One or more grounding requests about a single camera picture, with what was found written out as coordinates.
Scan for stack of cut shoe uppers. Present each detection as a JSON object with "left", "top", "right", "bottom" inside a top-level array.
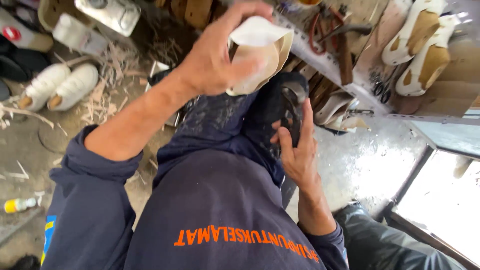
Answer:
[{"left": 313, "top": 89, "right": 373, "bottom": 134}]

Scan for person's navy sweatshirt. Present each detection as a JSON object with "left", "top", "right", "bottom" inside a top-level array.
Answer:
[{"left": 40, "top": 125, "right": 349, "bottom": 270}]

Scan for beige leather shoe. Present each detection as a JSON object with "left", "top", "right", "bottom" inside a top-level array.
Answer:
[{"left": 226, "top": 16, "right": 295, "bottom": 97}]

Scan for beige plastic tray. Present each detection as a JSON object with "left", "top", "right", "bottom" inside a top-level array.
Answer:
[{"left": 37, "top": 0, "right": 96, "bottom": 33}]

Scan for white plastic jerrycan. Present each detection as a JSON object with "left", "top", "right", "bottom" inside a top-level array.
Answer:
[{"left": 52, "top": 13, "right": 110, "bottom": 57}]

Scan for black scissors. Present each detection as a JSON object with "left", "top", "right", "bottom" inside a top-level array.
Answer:
[{"left": 369, "top": 70, "right": 393, "bottom": 105}]

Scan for red-handled pliers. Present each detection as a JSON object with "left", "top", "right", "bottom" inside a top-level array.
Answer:
[{"left": 308, "top": 11, "right": 346, "bottom": 56}]

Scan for hammer with wooden handle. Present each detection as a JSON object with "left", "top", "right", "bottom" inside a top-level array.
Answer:
[{"left": 318, "top": 23, "right": 374, "bottom": 86}]

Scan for person's left hand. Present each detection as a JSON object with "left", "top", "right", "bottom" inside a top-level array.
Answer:
[{"left": 179, "top": 1, "right": 276, "bottom": 97}]

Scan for pile of leather scraps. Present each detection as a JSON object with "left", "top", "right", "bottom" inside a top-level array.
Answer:
[{"left": 52, "top": 40, "right": 151, "bottom": 125}]

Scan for small yellow glue bottle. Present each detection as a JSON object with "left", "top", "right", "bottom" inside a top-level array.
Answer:
[{"left": 3, "top": 197, "right": 38, "bottom": 215}]

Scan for white bottle with red cap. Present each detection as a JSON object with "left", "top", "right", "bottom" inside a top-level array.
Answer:
[{"left": 0, "top": 7, "right": 54, "bottom": 53}]

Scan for metal frame workbench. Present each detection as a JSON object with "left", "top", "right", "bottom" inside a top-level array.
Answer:
[{"left": 272, "top": 0, "right": 480, "bottom": 151}]

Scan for person's dark blue trousers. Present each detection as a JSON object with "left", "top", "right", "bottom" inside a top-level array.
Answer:
[{"left": 153, "top": 72, "right": 310, "bottom": 188}]

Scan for person's right hand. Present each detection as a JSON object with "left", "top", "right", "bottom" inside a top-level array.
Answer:
[{"left": 270, "top": 98, "right": 322, "bottom": 189}]

